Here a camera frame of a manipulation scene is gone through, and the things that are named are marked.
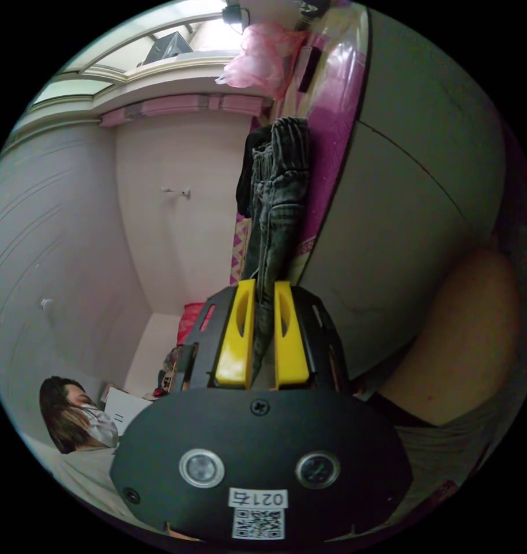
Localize red bag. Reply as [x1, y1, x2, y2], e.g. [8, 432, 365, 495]
[178, 302, 213, 345]

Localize black box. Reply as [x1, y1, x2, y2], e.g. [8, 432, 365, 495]
[144, 31, 193, 63]

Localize pink plastic bag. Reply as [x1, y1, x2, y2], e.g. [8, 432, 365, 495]
[214, 22, 310, 101]

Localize window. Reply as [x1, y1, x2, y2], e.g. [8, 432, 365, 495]
[29, 8, 229, 114]

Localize white carton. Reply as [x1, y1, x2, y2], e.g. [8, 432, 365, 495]
[104, 386, 154, 436]

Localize white gray jeans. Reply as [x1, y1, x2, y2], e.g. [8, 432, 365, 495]
[239, 117, 312, 387]

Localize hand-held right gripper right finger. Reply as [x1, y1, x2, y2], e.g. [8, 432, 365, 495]
[273, 280, 311, 390]

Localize person's body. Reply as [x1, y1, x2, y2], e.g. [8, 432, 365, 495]
[28, 235, 527, 537]

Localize black garment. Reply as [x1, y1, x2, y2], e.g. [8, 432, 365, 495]
[236, 125, 274, 219]

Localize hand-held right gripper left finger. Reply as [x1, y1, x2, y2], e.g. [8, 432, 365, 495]
[214, 279, 257, 388]

